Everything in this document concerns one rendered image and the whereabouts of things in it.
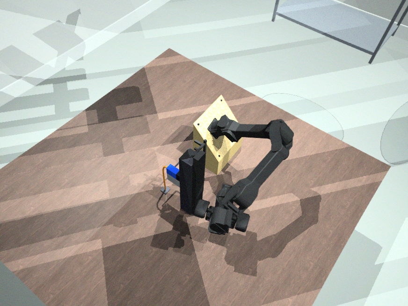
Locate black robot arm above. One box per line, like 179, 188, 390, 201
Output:
207, 115, 294, 235

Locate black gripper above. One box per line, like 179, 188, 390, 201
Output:
194, 199, 250, 232

